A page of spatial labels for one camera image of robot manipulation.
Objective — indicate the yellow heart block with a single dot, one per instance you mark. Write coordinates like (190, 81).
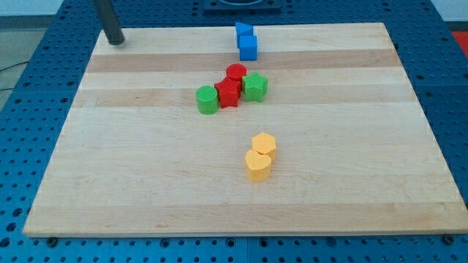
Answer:
(258, 166)

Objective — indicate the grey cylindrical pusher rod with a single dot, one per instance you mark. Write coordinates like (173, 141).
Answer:
(109, 21)

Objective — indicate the wooden board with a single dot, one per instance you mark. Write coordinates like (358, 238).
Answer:
(355, 153)

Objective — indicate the red star block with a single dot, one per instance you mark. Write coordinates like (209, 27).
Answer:
(229, 92)

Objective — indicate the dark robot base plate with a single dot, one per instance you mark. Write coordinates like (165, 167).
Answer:
(211, 6)

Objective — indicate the green cylinder block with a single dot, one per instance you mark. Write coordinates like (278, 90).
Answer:
(207, 99)

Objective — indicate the red cylinder block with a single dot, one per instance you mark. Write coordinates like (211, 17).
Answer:
(236, 72)

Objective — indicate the blue cube block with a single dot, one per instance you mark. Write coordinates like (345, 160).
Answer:
(247, 45)

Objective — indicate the yellow hexagon block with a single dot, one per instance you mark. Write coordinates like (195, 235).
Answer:
(265, 144)

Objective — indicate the green star block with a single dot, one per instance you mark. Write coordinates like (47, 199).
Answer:
(255, 87)

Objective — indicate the blue triangle block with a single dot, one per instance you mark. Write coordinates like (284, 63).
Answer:
(242, 29)

